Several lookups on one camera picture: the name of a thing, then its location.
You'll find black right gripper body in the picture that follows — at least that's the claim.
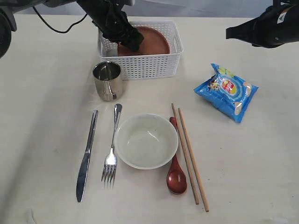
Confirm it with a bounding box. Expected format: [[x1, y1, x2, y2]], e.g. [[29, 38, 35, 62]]
[[252, 0, 299, 48]]

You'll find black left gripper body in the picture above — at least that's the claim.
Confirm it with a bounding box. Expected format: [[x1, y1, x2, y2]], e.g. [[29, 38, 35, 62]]
[[77, 0, 132, 42]]

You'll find brown wooden plate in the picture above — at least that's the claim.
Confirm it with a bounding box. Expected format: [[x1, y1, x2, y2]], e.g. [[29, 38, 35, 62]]
[[117, 26, 170, 56]]

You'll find white perforated plastic basket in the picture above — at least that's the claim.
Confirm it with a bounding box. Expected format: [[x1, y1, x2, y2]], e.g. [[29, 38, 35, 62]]
[[98, 20, 183, 80]]

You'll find shiny stainless steel cup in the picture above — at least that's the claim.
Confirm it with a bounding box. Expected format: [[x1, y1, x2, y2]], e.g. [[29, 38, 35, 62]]
[[93, 61, 123, 101]]

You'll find blue Lay's chips bag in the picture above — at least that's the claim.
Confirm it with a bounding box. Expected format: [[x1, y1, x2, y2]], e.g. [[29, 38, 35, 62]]
[[194, 63, 258, 123]]

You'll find light wooden chopstick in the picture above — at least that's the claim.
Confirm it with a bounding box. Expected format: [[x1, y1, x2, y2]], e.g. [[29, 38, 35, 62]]
[[171, 103, 199, 205], [178, 108, 209, 212]]

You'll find white ceramic bowl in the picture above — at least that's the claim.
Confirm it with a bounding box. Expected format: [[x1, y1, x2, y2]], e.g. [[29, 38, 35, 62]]
[[114, 113, 179, 170]]

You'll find silver metal fork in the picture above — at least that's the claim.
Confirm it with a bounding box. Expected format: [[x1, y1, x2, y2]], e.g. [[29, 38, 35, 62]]
[[101, 104, 122, 184]]

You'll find silver metal knife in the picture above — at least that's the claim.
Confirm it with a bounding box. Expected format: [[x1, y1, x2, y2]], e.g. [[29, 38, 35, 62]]
[[76, 110, 99, 203]]

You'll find dark red wooden spoon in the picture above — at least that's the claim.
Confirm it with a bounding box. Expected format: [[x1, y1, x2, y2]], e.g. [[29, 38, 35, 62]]
[[166, 116, 188, 195]]

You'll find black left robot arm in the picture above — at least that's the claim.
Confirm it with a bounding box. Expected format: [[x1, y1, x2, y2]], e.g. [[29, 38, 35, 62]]
[[0, 0, 144, 57]]

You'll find black cable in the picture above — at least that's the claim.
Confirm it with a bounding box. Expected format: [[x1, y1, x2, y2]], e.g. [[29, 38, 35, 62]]
[[32, 6, 88, 34]]

